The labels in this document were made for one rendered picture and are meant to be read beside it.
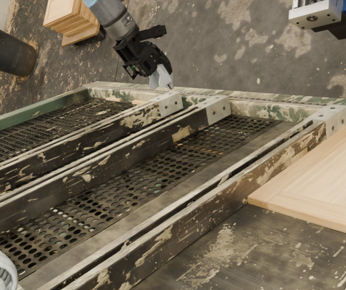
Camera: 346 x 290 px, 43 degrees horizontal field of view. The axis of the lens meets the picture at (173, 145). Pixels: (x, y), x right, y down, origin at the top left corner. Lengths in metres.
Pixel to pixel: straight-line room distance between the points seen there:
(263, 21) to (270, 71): 0.36
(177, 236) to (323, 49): 1.90
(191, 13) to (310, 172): 2.48
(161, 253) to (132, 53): 0.54
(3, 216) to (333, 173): 0.81
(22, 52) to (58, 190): 4.15
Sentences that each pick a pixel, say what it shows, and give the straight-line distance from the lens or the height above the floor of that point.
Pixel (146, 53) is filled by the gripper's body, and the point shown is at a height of 1.45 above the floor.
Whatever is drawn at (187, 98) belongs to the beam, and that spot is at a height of 0.91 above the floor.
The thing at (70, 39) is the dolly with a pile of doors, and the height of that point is 0.13.
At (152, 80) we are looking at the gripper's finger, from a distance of 1.21.
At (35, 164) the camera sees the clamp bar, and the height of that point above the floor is 1.45.
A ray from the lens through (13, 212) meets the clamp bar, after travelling 1.18.
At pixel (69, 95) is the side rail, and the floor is 1.00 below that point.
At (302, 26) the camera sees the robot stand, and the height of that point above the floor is 0.93.
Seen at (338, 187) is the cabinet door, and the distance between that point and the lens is 1.03.
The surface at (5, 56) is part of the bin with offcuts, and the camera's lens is 5.21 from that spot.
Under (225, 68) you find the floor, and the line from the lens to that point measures 2.97.
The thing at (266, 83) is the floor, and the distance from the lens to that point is 2.72.
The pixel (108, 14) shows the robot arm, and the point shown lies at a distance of 1.11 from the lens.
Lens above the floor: 2.11
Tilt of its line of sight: 43 degrees down
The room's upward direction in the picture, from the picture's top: 72 degrees counter-clockwise
